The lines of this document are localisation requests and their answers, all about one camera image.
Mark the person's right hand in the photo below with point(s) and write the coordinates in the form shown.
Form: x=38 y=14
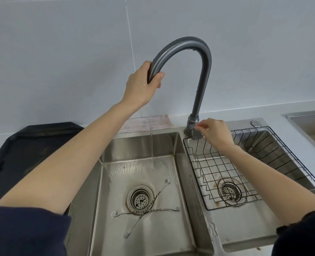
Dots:
x=219 y=134

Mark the person's left hand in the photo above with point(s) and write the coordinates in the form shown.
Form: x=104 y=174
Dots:
x=137 y=87

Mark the dark grey gooseneck faucet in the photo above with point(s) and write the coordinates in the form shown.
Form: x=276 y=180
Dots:
x=200 y=90

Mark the twisted bar spoon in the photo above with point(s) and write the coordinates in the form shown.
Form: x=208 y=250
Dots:
x=160 y=209
x=167 y=181

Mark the person's right forearm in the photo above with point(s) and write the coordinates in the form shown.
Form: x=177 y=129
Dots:
x=275 y=189

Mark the person's left forearm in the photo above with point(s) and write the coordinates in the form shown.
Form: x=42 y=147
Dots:
x=66 y=162

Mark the round steel sink hole cover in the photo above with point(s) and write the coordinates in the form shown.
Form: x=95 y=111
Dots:
x=256 y=123

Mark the pale pink folded cloth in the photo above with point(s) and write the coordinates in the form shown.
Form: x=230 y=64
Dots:
x=160 y=122

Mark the round steel drain strainer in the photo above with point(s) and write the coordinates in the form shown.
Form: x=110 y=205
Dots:
x=231 y=191
x=140 y=199

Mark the single stainless steel sink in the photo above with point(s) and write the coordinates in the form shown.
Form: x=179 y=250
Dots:
x=312 y=122

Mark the stainless steel double sink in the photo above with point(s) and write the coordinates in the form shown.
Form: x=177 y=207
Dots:
x=157 y=237

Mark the dark navy right sleeve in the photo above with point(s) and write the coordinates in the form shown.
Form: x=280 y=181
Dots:
x=304 y=237

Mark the dark navy sleeve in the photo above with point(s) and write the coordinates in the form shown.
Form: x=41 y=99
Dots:
x=304 y=237
x=26 y=231

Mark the black plastic tray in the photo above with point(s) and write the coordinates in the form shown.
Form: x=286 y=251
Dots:
x=13 y=157

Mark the dark navy left sleeve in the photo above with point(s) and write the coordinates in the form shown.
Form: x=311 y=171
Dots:
x=26 y=231

